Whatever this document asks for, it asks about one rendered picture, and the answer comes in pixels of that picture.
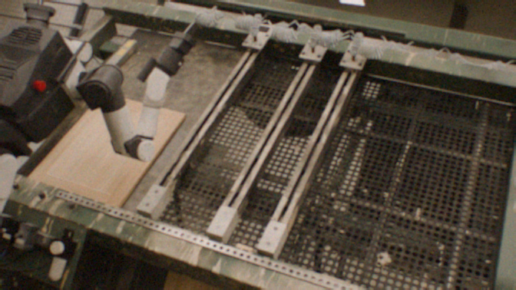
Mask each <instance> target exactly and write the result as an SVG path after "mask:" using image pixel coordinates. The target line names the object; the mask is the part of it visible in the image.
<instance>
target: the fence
mask: <svg viewBox="0 0 516 290"><path fill-rule="evenodd" d="M129 41H134V40H130V39H129V40H128V41H127V42H126V43H125V44H123V45H122V46H121V48H120V49H119V50H118V51H117V53H118V52H119V51H120V50H121V49H124V50H127V51H126V52H125V53H123V54H122V55H117V53H116V54H115V55H114V56H113V57H112V58H111V59H110V60H109V61H108V62H107V63H111V64H115V65H117V66H118V67H120V66H121V65H122V64H123V63H124V62H126V61H127V59H128V58H129V57H130V56H131V55H132V54H133V53H134V52H135V51H136V50H137V48H138V45H137V41H134V43H133V44H132V45H131V46H130V47H126V46H125V45H126V44H127V43H128V42H129ZM73 118H74V117H70V118H68V119H64V120H63V121H62V123H61V124H60V125H59V126H58V128H56V129H55V130H54V131H53V133H52V134H51V135H50V136H49V137H48V138H47V139H45V140H43V141H42V142H40V143H32V142H31V143H30V144H29V146H30V148H31V149H32V150H33V153H32V155H31V156H30V157H18V159H17V164H18V167H17V171H16V174H18V175H22V174H23V173H24V172H25V171H26V170H28V169H29V167H30V166H31V165H32V164H33V163H34V162H35V161H36V160H37V159H38V157H39V156H40V155H41V154H42V153H43V152H44V151H45V150H46V149H47V146H48V145H49V144H50V143H51V142H52V141H53V140H54V139H55V138H56V136H58V135H59V134H60V133H61V132H62V131H63V130H64V129H65V128H66V126H67V125H68V124H69V123H70V122H71V121H72V120H73Z"/></svg>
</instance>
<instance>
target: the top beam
mask: <svg viewBox="0 0 516 290"><path fill-rule="evenodd" d="M103 10H104V13H105V14H109V15H113V17H114V18H115V21H116V22H115V23H118V24H123V25H126V26H130V27H134V28H141V29H146V30H150V31H157V32H161V33H164V34H169V35H174V34H175V33H176V31H178V32H181V33H184V31H186V30H187V28H188V27H189V26H190V25H191V23H192V22H193V21H195V17H196V13H195V12H188V11H183V10H178V9H174V8H170V7H168V8H166V6H162V7H161V5H153V4H149V3H144V2H136V1H131V0H109V1H108V2H107V3H106V4H105V5H103ZM249 34H250V31H244V30H240V29H238V28H235V20H234V19H229V18H221V19H219V24H218V25H217V26H216V27H206V26H202V25H198V27H197V29H196V31H195V32H194V35H193V38H194V39H197V40H200V41H208V42H212V43H216V44H223V45H228V46H232V47H235V48H243V49H247V47H245V46H242V44H243V43H244V42H245V40H246V39H247V38H248V36H249ZM310 35H312V34H311V33H307V32H300V33H299V34H297V36H296V40H294V42H292V41H291V42H290V43H289V42H287V43H286V42H283V41H277V40H276V39H274V38H272V36H270V38H269V40H268V41H267V43H266V44H265V45H264V49H265V53H267V54H274V55H278V57H283V58H290V59H294V60H299V61H305V59H304V58H300V57H299V56H300V55H301V53H302V51H303V49H304V48H305V46H306V44H307V42H308V41H309V38H310V37H311V36H310ZM350 42H351V41H346V40H341V41H338V45H337V46H335V47H334V48H333V47H331V48H330V47H328V48H327V49H326V52H325V53H324V55H323V57H322V60H321V65H325V66H330V67H334V68H342V69H345V67H343V66H340V63H341V61H342V59H343V57H344V55H345V53H346V50H347V48H348V46H349V44H350ZM361 74H368V75H373V76H377V77H383V78H388V79H392V80H397V81H404V82H408V83H412V84H419V85H423V86H427V87H431V88H434V89H439V90H443V91H451V92H454V93H458V94H466V95H470V96H474V97H481V98H486V99H489V100H493V101H500V102H504V103H505V104H512V105H516V73H515V72H510V71H503V70H498V69H494V68H486V67H482V66H477V65H473V64H465V63H464V62H460V61H452V60H448V59H444V58H435V57H431V56H426V55H422V54H413V53H409V52H405V51H397V50H392V48H387V49H386V50H384V52H382V56H381V55H380V59H378V57H377V59H375V58H373V59H371V58H370V59H368V58H366V60H365V63H364V65H363V67H362V70H361Z"/></svg>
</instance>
